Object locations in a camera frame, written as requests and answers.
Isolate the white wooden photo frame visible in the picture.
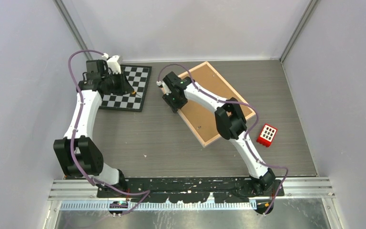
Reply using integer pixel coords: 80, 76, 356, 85
160, 61, 256, 148

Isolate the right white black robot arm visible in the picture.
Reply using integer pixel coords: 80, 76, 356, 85
156, 72, 276, 196

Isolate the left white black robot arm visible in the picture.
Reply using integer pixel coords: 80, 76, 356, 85
53, 54, 135, 198

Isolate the black white checkerboard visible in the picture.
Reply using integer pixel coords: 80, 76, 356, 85
99, 64, 152, 112

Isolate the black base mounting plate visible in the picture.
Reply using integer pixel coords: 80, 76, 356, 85
97, 177, 285, 204

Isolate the red bit holder box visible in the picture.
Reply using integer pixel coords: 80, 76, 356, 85
256, 123, 277, 147

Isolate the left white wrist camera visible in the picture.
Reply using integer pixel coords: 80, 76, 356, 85
102, 53, 122, 74

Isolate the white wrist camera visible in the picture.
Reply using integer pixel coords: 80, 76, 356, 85
156, 81, 172, 95
102, 53, 122, 74

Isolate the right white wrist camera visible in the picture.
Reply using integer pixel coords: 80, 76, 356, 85
156, 81, 172, 95

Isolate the aluminium rail profile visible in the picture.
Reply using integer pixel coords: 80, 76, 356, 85
48, 177, 336, 214

